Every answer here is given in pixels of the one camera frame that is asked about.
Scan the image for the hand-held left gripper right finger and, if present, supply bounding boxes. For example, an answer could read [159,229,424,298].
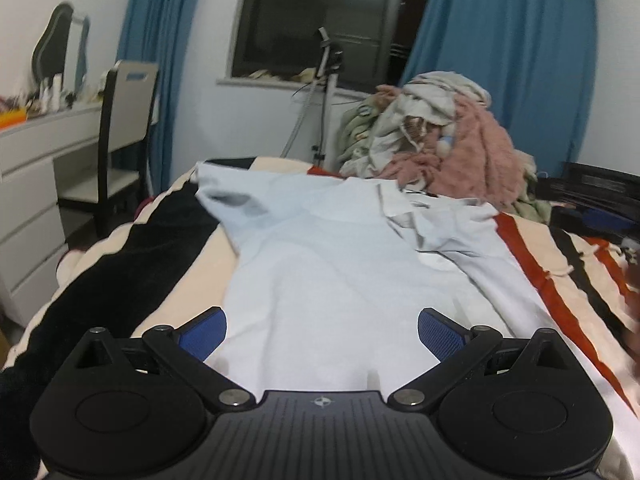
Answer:
[387,307,576,408]

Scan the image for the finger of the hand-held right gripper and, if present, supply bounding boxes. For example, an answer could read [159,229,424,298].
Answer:
[560,161,640,198]
[547,199,640,235]

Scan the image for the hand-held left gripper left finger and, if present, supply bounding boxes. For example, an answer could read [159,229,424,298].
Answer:
[75,306,253,408]

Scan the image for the white t-shirt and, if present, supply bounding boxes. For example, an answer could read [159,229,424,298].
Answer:
[192,160,640,431]

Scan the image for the pile of clothes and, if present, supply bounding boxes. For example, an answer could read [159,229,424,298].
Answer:
[337,102,553,223]

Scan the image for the red black cream striped blanket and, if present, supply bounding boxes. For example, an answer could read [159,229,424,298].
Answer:
[0,155,640,480]

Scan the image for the wide blue curtain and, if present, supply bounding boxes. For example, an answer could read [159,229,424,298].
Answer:
[397,0,600,171]

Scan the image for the beige cloth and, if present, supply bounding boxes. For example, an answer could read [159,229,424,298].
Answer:
[402,71,493,111]

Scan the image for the white dresser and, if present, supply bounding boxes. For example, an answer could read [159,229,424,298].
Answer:
[0,102,161,326]

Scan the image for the pale grey hoodie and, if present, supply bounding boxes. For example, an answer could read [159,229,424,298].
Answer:
[367,92,458,178]

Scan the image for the black and beige chair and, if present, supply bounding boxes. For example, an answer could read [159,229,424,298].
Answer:
[57,60,161,241]

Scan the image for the silver tripod stand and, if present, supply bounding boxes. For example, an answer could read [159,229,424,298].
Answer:
[310,27,346,171]

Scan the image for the small beige rags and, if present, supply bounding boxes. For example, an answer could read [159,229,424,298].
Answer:
[247,67,318,82]

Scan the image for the row of cosmetic bottles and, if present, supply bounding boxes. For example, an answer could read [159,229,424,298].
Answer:
[37,72,76,111]

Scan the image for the orange box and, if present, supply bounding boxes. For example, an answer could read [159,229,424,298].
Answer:
[0,109,28,131]

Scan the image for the narrow blue curtain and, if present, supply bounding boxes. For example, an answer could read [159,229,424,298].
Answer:
[116,0,208,196]

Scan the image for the wavy framed mirror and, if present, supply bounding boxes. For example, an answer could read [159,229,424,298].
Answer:
[31,2,92,96]

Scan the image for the dark framed window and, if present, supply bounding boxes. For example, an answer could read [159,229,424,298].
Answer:
[231,0,431,86]

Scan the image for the grey hose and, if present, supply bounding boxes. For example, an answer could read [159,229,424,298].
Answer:
[280,77,321,158]

